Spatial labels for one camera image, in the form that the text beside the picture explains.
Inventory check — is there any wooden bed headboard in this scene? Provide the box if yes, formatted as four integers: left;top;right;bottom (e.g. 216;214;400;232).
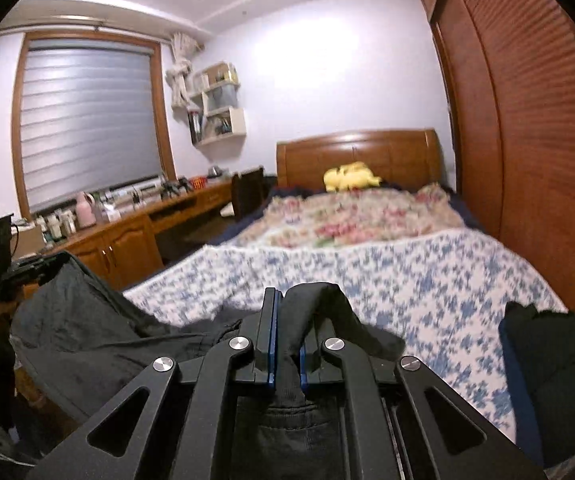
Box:
276;129;443;193

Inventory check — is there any pink floral quilt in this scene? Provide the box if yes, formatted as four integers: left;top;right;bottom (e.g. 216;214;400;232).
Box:
224;184;468;251

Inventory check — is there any wooden desk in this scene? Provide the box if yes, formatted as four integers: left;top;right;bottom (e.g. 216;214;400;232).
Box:
0;177;233;426

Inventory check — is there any blue floral bedspread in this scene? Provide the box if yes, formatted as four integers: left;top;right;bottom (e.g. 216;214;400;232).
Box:
122;230;568;448

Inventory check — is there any white wall shelf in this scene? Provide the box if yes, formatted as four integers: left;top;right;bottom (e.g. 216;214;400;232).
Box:
187;62;247;147

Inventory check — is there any wooden louvered wardrobe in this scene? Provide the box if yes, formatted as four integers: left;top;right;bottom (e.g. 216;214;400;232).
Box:
417;0;575;316

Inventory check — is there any folded navy garment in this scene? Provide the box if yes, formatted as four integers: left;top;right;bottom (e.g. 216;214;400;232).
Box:
498;320;543;466

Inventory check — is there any tied beige curtain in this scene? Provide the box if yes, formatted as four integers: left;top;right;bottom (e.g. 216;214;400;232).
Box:
166;32;203;109

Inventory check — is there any folded black garment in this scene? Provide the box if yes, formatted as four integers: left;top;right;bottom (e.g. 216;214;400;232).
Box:
505;302;575;466

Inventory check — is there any grey window blind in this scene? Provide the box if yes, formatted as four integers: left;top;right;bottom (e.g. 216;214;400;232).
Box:
20;37;163;211

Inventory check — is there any black gadget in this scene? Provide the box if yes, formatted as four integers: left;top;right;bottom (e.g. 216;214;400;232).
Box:
160;177;193;198

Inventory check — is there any dark wooden chair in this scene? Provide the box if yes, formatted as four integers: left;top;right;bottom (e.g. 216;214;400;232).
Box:
230;166;266;223

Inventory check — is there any pink thermos jug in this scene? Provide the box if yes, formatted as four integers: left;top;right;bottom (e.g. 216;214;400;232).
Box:
76;191;97;228

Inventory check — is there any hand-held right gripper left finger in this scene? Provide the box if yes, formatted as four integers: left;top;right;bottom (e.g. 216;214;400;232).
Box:
27;287;284;480

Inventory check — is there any black jacket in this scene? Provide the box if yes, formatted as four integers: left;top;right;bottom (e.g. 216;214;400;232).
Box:
10;252;405;480

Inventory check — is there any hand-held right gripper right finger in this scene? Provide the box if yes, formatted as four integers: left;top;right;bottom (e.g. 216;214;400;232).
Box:
300;337;548;480

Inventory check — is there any group of small white bottles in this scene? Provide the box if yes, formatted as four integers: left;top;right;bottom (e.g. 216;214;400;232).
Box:
34;210;75;238

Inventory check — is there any curtain rod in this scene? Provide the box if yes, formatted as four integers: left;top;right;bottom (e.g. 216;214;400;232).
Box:
0;16;104;36

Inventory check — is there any white paper bag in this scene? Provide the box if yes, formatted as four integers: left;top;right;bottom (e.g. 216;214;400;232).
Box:
207;84;238;113

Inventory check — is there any yellow plush toy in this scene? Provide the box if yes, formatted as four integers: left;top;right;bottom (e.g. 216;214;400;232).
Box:
323;161;383;192

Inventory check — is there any cardboard box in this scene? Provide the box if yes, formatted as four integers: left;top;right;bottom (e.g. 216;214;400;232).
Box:
14;222;43;257

